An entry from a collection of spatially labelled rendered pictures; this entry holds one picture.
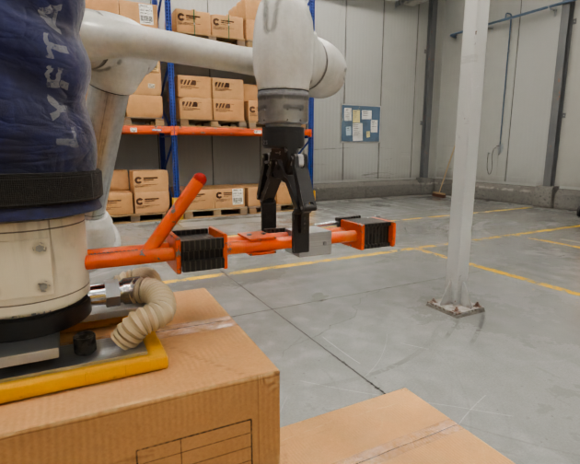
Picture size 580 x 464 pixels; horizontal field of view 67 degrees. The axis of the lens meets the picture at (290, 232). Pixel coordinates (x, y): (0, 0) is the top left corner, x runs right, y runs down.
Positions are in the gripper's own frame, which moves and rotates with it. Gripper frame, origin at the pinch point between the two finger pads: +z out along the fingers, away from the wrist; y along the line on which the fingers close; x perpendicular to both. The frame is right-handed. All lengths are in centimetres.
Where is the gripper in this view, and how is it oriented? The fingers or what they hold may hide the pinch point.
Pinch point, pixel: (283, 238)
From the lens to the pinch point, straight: 81.4
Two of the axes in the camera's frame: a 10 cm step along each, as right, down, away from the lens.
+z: 0.0, 9.8, 1.9
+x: 9.0, -0.8, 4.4
